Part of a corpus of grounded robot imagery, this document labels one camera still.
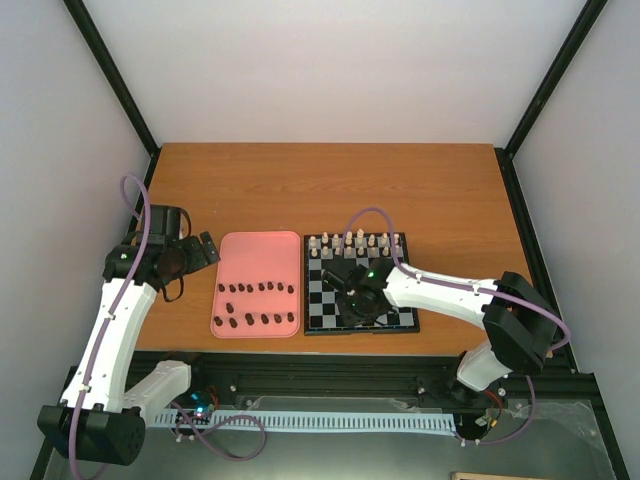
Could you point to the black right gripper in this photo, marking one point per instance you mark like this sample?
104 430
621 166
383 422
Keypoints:
350 319

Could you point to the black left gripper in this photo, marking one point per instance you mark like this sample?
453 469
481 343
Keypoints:
199 257

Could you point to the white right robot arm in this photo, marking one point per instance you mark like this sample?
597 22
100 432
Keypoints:
521 329

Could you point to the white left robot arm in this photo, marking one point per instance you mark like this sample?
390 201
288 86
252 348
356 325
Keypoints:
97 418

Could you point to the black grey chess board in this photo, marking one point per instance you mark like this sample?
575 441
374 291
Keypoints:
321 316

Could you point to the pink silicone tray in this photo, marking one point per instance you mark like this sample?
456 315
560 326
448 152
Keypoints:
253 258

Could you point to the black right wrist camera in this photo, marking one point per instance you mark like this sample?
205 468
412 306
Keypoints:
344 281

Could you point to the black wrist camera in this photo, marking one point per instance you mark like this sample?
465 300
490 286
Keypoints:
344 281
168 224

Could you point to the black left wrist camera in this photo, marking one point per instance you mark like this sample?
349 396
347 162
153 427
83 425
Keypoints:
168 224

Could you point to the black aluminium frame rail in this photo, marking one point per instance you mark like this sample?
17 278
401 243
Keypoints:
234 378

